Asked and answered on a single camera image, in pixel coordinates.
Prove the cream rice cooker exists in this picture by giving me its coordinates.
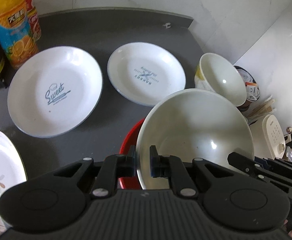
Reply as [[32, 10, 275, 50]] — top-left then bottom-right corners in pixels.
[[249, 114, 286, 159]]

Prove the white plate Bakery print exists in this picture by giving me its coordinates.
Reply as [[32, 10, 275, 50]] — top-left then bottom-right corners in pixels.
[[107, 42, 186, 107]]

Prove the red black bowl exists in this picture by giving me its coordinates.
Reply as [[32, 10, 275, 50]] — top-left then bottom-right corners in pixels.
[[118, 119, 145, 190]]

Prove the small white bowl yellow print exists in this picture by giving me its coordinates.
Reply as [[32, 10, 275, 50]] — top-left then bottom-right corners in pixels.
[[194, 53, 247, 107]]

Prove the orange juice bottle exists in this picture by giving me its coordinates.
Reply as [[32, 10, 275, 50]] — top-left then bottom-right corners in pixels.
[[0, 0, 38, 69]]

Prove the large white bowl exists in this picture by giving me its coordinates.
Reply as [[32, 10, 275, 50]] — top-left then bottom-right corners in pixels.
[[136, 88, 255, 190]]

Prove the round tin with packets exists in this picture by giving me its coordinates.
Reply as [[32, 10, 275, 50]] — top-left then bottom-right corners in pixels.
[[235, 66, 260, 112]]

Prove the red cola bottle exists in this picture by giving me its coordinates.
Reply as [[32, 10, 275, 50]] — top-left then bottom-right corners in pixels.
[[25, 0, 41, 41]]

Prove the white plate Sweet print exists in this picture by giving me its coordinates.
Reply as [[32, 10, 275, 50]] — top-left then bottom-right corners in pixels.
[[7, 46, 103, 138]]

